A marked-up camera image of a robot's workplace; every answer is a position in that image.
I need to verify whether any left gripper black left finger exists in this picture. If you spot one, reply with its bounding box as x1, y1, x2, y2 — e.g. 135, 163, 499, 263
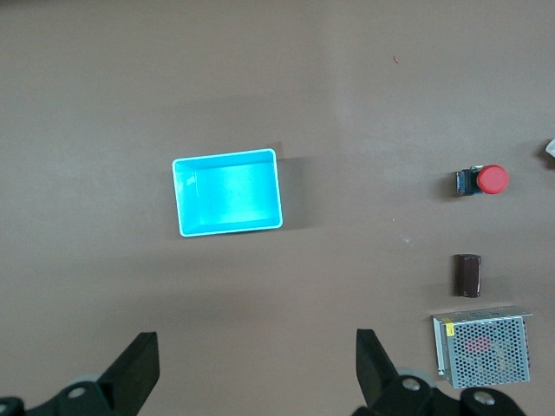
25, 331, 160, 416

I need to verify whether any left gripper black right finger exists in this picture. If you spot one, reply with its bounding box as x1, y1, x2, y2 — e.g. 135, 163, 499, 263
353, 328, 459, 416

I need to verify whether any red push button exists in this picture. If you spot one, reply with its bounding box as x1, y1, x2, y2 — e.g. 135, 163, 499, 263
454, 164, 510, 197

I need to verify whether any metal mesh power supply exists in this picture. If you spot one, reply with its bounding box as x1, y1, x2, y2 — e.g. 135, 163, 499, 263
431, 305, 534, 390

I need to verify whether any dark brown capacitor block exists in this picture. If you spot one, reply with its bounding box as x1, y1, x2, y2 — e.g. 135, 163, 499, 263
452, 253, 483, 299

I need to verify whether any cyan plastic bin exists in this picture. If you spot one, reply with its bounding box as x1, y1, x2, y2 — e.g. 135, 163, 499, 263
171, 147, 284, 237

